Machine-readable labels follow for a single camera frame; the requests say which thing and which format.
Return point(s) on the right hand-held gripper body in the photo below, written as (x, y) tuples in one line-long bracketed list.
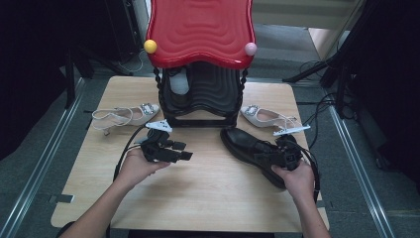
[(289, 152)]

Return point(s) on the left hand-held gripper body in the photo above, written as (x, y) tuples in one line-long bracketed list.
[(158, 148)]

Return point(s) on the white heeled sandal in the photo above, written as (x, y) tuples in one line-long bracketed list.
[(254, 119), (140, 118)]

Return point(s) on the red and black shoe rack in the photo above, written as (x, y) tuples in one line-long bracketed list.
[(201, 33)]

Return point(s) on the person's right hand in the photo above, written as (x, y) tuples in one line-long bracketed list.
[(298, 181)]

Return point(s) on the person's left hand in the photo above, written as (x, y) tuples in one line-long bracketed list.
[(135, 172)]

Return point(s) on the black metal stand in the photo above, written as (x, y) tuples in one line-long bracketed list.
[(317, 67), (70, 82)]

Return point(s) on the black curtain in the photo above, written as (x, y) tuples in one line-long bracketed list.
[(393, 82), (29, 49)]

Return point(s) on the metal floor rail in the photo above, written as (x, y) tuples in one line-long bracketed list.
[(361, 172), (39, 168)]

